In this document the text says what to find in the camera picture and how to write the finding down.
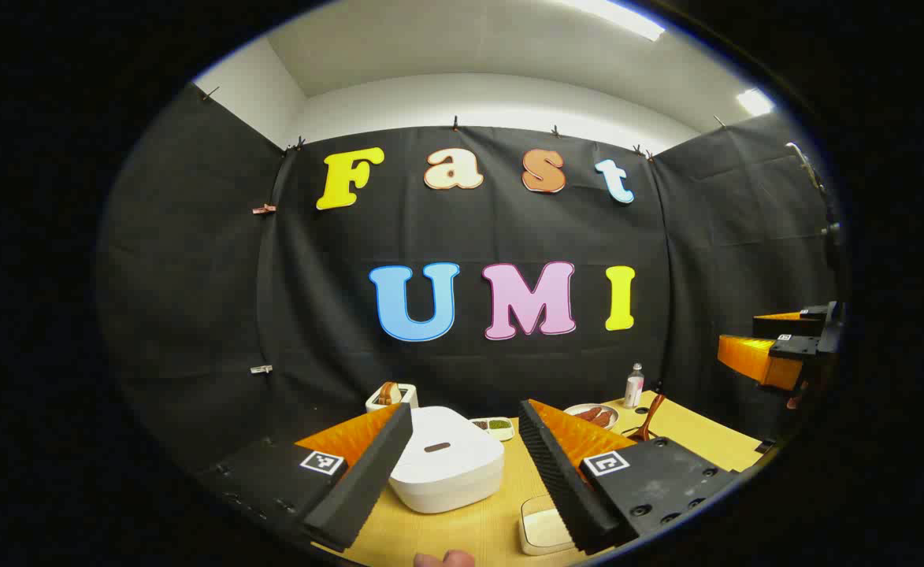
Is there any white toaster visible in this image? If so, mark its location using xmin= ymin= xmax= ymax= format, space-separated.
xmin=365 ymin=382 xmax=419 ymax=414

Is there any brown wooden spoon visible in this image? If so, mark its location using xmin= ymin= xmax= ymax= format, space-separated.
xmin=627 ymin=392 xmax=667 ymax=442

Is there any white round plate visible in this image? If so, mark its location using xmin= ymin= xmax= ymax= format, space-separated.
xmin=563 ymin=403 xmax=620 ymax=432

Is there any long ceiling light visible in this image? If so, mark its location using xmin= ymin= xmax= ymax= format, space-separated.
xmin=572 ymin=0 xmax=666 ymax=42

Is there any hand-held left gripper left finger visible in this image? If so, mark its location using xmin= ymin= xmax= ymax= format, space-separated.
xmin=194 ymin=403 xmax=414 ymax=552

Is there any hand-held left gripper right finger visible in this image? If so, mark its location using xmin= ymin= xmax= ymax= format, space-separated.
xmin=518 ymin=398 xmax=738 ymax=554

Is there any white divided dish of beans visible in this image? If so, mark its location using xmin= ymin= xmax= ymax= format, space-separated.
xmin=469 ymin=417 xmax=516 ymax=442

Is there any clear container of rice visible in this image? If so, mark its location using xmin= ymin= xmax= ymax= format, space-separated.
xmin=519 ymin=495 xmax=577 ymax=556

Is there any small ceiling light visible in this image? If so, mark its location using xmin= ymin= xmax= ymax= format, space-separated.
xmin=737 ymin=88 xmax=775 ymax=117

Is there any white rice cooker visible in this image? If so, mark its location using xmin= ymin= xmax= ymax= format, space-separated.
xmin=388 ymin=406 xmax=506 ymax=514

